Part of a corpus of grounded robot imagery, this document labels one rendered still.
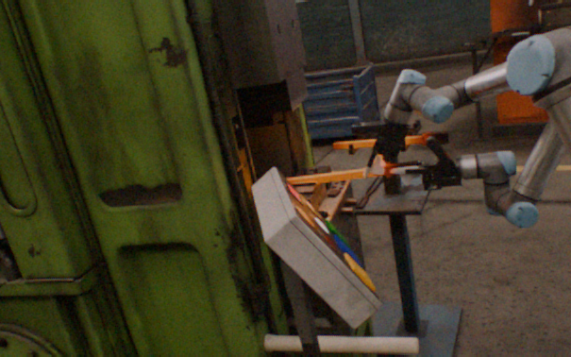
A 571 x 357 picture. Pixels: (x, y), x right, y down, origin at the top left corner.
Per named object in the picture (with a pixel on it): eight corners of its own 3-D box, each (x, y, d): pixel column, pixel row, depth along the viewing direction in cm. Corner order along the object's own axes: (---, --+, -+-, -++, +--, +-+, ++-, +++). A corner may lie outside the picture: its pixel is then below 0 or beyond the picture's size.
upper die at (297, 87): (309, 95, 174) (303, 66, 171) (292, 110, 157) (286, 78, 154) (196, 110, 188) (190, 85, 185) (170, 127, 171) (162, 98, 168)
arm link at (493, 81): (613, 8, 116) (461, 74, 161) (581, 18, 112) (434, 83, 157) (630, 59, 116) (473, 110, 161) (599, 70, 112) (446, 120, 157)
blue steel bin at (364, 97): (383, 123, 617) (374, 62, 594) (367, 144, 549) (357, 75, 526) (290, 132, 666) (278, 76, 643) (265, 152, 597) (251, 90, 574)
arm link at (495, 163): (517, 181, 154) (515, 154, 151) (478, 185, 158) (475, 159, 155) (514, 172, 161) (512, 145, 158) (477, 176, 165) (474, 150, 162)
